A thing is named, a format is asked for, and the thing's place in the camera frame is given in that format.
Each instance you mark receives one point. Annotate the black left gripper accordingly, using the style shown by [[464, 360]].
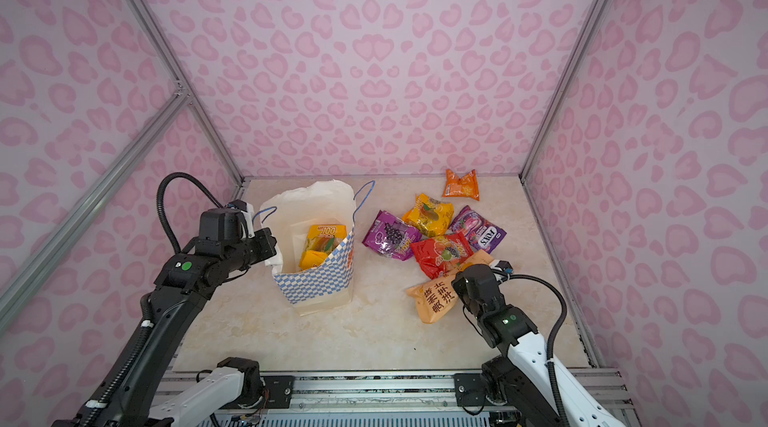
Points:
[[267, 241]]

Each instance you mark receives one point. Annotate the blue checkered paper bag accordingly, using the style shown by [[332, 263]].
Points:
[[290, 215]]

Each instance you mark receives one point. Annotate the yellow mango candy bag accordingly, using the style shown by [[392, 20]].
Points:
[[321, 241]]

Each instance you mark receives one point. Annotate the red fruit candy bag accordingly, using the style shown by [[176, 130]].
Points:
[[438, 255]]

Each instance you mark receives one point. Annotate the orange taro chips bag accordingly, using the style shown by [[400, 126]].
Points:
[[434, 298]]

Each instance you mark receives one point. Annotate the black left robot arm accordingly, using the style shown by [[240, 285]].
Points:
[[227, 242]]

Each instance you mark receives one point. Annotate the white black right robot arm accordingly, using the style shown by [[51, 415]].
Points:
[[526, 374]]

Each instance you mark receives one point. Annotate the purple grape candy bag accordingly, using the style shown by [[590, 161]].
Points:
[[391, 237]]

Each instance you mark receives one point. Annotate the yellow orange candy bag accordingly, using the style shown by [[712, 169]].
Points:
[[430, 216]]

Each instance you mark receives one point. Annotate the purple Fox's candy bag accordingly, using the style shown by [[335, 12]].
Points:
[[480, 233]]

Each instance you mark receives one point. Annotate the small orange snack packet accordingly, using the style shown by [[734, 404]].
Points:
[[465, 186]]

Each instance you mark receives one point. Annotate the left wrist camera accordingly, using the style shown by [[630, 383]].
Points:
[[245, 212]]

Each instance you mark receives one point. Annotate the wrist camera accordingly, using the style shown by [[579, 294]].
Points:
[[245, 212], [502, 268]]

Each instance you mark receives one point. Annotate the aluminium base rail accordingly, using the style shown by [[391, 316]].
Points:
[[377, 398]]

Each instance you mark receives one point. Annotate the diagonal aluminium frame bar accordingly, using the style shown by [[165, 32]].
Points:
[[38, 267]]

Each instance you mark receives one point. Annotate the aluminium corner frame post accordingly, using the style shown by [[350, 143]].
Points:
[[161, 44]]

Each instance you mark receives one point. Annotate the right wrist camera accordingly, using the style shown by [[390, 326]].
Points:
[[502, 268]]

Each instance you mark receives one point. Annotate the right aluminium corner post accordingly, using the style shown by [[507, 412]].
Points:
[[586, 33]]

